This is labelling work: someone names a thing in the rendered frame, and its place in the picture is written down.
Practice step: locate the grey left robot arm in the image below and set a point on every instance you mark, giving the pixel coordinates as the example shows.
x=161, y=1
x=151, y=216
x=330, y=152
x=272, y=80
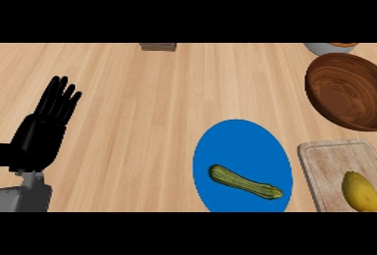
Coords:
x=27, y=196

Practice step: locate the green zucchini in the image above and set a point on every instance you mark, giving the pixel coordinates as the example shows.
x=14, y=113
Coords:
x=244, y=182

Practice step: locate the blue plate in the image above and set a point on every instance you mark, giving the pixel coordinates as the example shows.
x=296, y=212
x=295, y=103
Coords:
x=243, y=149

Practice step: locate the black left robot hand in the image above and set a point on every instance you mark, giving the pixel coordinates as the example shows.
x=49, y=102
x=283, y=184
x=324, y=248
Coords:
x=39, y=136

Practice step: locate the pale wooden cutting board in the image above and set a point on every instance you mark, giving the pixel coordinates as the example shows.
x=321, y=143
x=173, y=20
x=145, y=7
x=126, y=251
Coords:
x=330, y=166

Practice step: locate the brown wooden block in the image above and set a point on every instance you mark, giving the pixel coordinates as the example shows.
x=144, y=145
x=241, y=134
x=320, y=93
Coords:
x=159, y=47

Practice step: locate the brown wooden bowl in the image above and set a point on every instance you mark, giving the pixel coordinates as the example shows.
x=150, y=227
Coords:
x=346, y=91

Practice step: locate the yellow mango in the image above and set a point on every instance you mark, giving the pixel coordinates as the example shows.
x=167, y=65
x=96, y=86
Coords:
x=360, y=192

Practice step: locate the grey bowl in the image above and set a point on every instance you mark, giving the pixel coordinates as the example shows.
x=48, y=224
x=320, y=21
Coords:
x=327, y=48

